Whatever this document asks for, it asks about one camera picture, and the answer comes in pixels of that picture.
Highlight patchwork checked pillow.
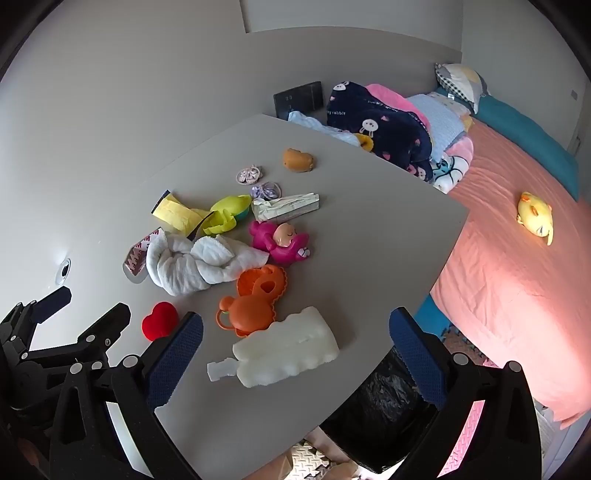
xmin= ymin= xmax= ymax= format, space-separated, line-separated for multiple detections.
xmin=434 ymin=62 xmax=489 ymax=115

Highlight red and white wrapper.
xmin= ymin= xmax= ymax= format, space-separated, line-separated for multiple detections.
xmin=124 ymin=227 xmax=162 ymax=284

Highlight light blue cloth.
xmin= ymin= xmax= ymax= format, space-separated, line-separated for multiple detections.
xmin=287 ymin=111 xmax=361 ymax=147

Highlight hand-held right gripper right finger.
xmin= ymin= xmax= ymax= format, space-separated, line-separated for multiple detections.
xmin=389 ymin=307 xmax=541 ymax=480

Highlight pink doll toy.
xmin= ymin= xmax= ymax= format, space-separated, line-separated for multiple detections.
xmin=249 ymin=220 xmax=312 ymax=267

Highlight white towel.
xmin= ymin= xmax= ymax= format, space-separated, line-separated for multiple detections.
xmin=146 ymin=232 xmax=269 ymax=297

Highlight light blue dotted blanket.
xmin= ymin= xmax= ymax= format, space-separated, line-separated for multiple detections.
xmin=406 ymin=95 xmax=469 ymax=162

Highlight yellow plush duck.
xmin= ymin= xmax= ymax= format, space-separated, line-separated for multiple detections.
xmin=516 ymin=191 xmax=555 ymax=246

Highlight bin with black bag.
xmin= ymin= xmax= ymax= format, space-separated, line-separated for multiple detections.
xmin=318 ymin=344 xmax=446 ymax=475

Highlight black box by wall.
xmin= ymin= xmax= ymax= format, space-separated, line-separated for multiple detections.
xmin=273 ymin=81 xmax=323 ymax=120

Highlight navy printed blanket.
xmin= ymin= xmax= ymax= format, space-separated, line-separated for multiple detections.
xmin=325 ymin=80 xmax=435 ymax=182

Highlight pink fleece blanket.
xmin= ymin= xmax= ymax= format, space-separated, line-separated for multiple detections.
xmin=365 ymin=83 xmax=428 ymax=114

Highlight yellow-green plastic toy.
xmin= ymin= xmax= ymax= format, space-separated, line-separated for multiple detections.
xmin=202 ymin=195 xmax=252 ymax=236

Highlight yellow paper packet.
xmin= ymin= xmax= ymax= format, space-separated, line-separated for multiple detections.
xmin=150 ymin=189 xmax=211 ymax=234

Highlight white cartoon printed blanket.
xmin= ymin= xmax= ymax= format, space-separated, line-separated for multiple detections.
xmin=429 ymin=154 xmax=474 ymax=195

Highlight grey desk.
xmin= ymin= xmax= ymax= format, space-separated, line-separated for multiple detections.
xmin=106 ymin=113 xmax=471 ymax=480

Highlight crumpled tissue packet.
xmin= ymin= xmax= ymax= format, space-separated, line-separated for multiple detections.
xmin=252 ymin=191 xmax=321 ymax=221

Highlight white plastic bottle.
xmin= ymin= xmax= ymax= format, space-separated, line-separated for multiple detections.
xmin=206 ymin=306 xmax=341 ymax=387

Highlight foam floor mat tiles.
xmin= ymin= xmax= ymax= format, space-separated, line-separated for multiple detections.
xmin=277 ymin=295 xmax=504 ymax=480

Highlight purple hair tie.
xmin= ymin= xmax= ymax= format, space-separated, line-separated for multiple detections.
xmin=250 ymin=181 xmax=282 ymax=200

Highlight brown plush toy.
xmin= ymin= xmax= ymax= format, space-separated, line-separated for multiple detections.
xmin=283 ymin=148 xmax=317 ymax=174

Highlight pink printed blanket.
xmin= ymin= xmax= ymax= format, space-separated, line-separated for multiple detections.
xmin=445 ymin=137 xmax=475 ymax=162

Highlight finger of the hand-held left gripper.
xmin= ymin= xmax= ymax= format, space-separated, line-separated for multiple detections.
xmin=21 ymin=302 xmax=132 ymax=374
xmin=0 ymin=286 xmax=73 ymax=344

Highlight small white patterned pillow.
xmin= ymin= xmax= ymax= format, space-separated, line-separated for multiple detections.
xmin=427 ymin=91 xmax=474 ymax=116

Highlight bed with pink sheet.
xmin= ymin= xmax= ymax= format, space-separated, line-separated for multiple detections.
xmin=429 ymin=122 xmax=591 ymax=423

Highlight red heart toy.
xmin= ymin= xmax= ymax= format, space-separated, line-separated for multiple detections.
xmin=141 ymin=302 xmax=177 ymax=342

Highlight teal pillow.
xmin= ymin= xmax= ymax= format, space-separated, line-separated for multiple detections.
xmin=475 ymin=95 xmax=580 ymax=201

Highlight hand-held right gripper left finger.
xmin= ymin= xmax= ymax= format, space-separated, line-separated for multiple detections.
xmin=48 ymin=312 xmax=204 ymax=480

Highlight orange plastic toy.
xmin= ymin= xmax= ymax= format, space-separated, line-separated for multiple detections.
xmin=216 ymin=264 xmax=288 ymax=337

